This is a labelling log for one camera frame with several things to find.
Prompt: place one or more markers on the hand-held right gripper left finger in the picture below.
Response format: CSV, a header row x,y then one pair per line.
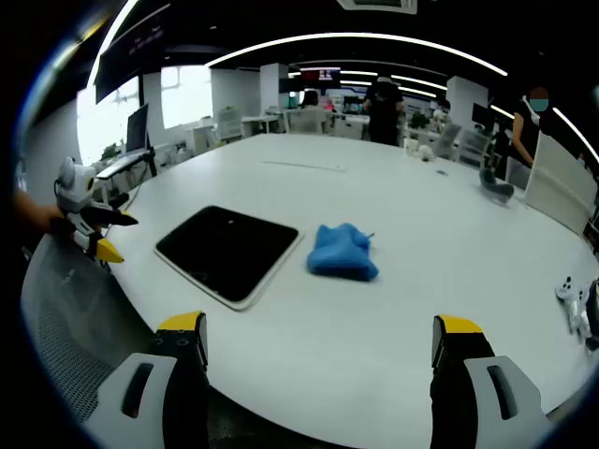
x,y
187,374

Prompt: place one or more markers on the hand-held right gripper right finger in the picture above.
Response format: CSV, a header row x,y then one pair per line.
x,y
456,374

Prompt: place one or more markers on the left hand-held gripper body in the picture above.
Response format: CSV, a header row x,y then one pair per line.
x,y
77,187

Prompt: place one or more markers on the black mirror with white frame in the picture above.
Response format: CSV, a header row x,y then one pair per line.
x,y
224,252

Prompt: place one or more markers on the blue cleaning cloth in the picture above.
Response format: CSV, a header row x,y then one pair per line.
x,y
341,255

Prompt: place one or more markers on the side desk with black legs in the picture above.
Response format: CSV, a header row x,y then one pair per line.
x,y
121,163

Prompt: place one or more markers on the grey mesh office chair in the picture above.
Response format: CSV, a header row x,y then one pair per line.
x,y
70,318

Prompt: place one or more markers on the black computer monitor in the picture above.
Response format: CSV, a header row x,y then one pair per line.
x,y
137,128

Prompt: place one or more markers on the small white device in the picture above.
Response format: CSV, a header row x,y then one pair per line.
x,y
573,299

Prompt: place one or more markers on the white partition panel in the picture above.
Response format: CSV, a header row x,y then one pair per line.
x,y
557,187

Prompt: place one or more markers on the small white object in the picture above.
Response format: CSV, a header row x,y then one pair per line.
x,y
427,153

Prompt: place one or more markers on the green potted plant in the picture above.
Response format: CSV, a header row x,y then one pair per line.
x,y
419,120

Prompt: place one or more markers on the curved ceiling light strip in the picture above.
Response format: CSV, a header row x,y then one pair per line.
x,y
355,34

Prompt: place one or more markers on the red wall screen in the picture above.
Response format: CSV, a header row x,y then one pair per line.
x,y
320,74

